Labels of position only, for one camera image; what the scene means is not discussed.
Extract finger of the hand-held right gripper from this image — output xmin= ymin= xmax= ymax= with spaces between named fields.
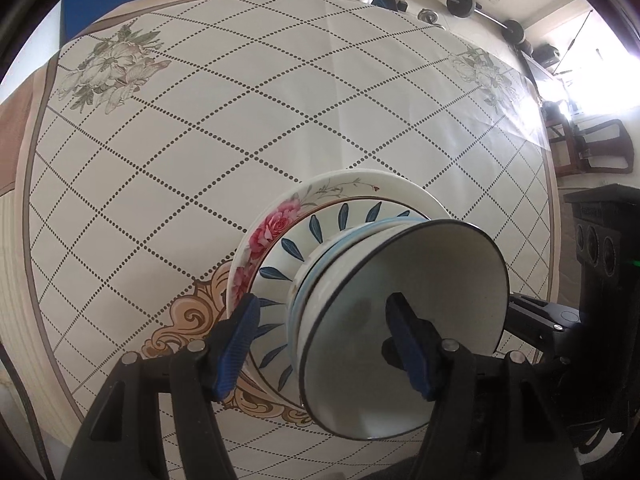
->
xmin=505 ymin=294 xmax=586 ymax=356

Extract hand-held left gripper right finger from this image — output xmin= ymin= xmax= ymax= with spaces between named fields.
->
xmin=382 ymin=292 xmax=584 ymax=480

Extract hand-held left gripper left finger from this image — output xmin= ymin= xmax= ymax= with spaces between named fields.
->
xmin=62 ymin=292 xmax=261 ymax=480

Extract white bowl blue rim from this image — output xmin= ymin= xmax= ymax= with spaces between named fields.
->
xmin=285 ymin=217 xmax=432 ymax=362

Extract white bowl black rim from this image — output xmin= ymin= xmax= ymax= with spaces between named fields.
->
xmin=298 ymin=218 xmax=510 ymax=441

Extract white plate pink flowers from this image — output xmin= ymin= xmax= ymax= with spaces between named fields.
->
xmin=225 ymin=168 xmax=449 ymax=322

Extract white plate blue leaf pattern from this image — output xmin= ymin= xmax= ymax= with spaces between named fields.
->
xmin=244 ymin=198 xmax=432 ymax=414

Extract dark wooden chair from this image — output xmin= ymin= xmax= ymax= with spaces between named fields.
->
xmin=544 ymin=117 xmax=635 ymax=177

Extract floral checked tablecloth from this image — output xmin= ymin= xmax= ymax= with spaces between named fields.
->
xmin=20 ymin=0 xmax=559 ymax=480

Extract small black box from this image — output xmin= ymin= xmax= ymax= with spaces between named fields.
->
xmin=532 ymin=44 xmax=561 ymax=67

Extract short barbell black weights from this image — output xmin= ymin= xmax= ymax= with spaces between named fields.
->
xmin=444 ymin=0 xmax=527 ymax=44

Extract black cable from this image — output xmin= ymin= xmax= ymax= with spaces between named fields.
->
xmin=0 ymin=344 xmax=56 ymax=480

